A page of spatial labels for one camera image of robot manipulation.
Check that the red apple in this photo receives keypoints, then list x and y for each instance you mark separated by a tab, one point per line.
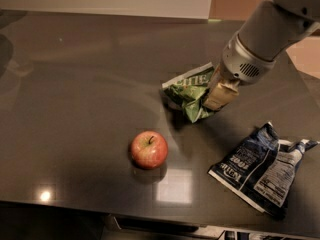
149	150

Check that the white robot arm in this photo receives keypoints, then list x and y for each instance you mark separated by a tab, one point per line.
274	26

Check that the blue chip bag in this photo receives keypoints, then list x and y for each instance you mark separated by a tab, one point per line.
262	169

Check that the green jalapeno chip bag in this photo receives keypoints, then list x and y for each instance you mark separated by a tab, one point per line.
187	91

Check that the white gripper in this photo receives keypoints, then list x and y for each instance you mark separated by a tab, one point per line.
240	62

